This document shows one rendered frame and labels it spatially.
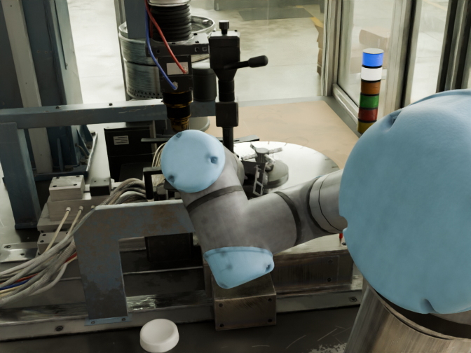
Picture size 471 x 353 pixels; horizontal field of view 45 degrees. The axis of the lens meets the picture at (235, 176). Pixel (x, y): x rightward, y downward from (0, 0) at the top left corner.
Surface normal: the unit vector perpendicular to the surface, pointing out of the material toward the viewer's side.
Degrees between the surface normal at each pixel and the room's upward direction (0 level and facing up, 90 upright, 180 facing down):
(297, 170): 0
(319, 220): 107
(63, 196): 90
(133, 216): 90
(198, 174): 55
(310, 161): 0
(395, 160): 82
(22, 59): 90
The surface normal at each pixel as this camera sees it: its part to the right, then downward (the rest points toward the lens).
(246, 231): 0.35, -0.36
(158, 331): -0.03, -0.89
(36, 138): 0.11, 0.45
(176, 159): -0.22, -0.14
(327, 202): -0.88, 0.18
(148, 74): -0.34, 0.43
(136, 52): -0.56, 0.39
